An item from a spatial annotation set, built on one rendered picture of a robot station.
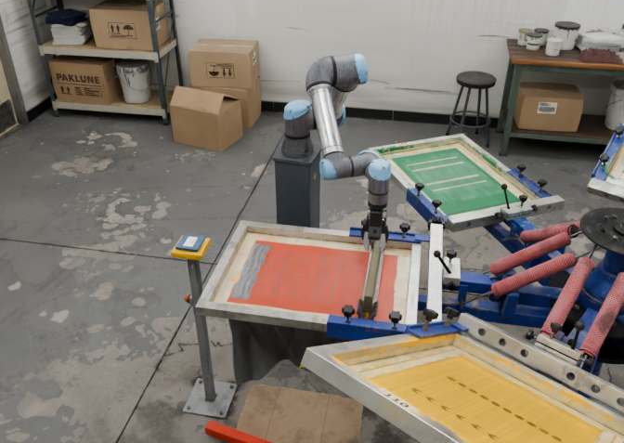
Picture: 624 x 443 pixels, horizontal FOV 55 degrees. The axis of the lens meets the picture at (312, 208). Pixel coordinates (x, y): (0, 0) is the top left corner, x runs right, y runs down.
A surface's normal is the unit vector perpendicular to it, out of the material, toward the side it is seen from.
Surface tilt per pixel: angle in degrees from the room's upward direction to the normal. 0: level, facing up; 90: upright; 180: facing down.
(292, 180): 90
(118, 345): 0
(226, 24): 90
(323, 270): 0
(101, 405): 0
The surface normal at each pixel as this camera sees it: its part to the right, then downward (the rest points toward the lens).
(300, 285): 0.00, -0.85
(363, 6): -0.18, 0.52
